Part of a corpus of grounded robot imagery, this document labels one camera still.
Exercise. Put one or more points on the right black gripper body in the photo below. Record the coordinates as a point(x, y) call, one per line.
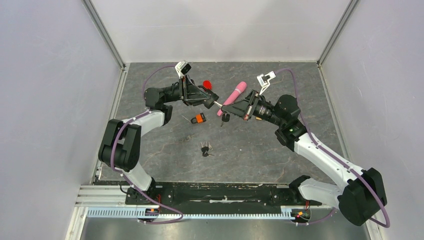
point(258, 109)

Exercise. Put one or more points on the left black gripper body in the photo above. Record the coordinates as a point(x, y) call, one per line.
point(185, 90)

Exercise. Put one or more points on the black-head key set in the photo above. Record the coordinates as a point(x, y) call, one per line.
point(225, 117)

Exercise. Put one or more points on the black Kaijing padlock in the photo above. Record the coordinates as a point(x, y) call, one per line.
point(211, 99)

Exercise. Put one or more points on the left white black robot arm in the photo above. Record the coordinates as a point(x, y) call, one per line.
point(120, 148)

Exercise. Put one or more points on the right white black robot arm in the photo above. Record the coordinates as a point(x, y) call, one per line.
point(357, 193)

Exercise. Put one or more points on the small silver key bunch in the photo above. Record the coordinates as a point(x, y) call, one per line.
point(186, 138)

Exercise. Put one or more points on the black-head key bunch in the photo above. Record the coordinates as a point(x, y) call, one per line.
point(205, 148)

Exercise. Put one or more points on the red plastic cap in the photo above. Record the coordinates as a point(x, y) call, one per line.
point(207, 85)

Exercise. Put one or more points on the pink cylindrical wand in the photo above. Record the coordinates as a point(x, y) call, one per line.
point(239, 89)

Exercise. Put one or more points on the orange black padlock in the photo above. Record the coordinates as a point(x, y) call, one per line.
point(199, 118)

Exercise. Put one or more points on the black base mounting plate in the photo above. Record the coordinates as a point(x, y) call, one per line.
point(175, 194)

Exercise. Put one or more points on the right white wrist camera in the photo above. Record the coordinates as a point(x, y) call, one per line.
point(264, 81)

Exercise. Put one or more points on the white slotted cable duct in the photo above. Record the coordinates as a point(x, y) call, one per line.
point(148, 214)

